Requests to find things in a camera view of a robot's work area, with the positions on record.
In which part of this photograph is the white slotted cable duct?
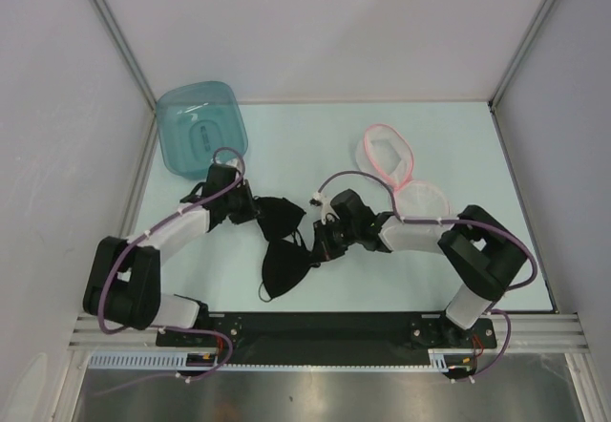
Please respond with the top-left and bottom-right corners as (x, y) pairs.
(88, 350), (475, 374)

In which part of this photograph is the black bra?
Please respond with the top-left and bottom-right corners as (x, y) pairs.
(255, 197), (319, 300)

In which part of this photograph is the aluminium front frame rail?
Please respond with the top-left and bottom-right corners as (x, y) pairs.
(69, 312), (589, 353)

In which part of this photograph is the aluminium right corner post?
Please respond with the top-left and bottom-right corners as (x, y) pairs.
(488, 0), (558, 113)

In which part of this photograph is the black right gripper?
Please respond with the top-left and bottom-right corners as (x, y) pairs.
(309, 217), (359, 264)

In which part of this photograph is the teal plastic tub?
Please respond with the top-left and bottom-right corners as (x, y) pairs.
(156, 81), (248, 180)

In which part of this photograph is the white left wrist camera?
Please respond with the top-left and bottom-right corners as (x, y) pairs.
(225, 158), (244, 173)

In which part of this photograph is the aluminium left corner post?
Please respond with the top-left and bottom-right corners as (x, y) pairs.
(90, 0), (157, 110)

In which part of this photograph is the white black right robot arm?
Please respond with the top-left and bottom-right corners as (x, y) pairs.
(310, 189), (532, 348)

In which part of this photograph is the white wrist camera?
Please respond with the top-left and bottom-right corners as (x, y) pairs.
(309, 191), (337, 225)
(225, 158), (244, 173)

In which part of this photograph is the pink mesh laundry bag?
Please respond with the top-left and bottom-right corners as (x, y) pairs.
(355, 123), (453, 217)

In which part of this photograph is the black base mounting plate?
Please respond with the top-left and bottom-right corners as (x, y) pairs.
(156, 310), (498, 376)

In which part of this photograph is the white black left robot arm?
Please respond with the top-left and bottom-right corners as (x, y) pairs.
(83, 164), (257, 346)

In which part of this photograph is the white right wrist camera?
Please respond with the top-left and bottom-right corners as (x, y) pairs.
(309, 191), (337, 225)

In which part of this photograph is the aluminium corner post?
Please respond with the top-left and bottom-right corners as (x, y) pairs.
(488, 0), (558, 113)
(90, 0), (157, 110)

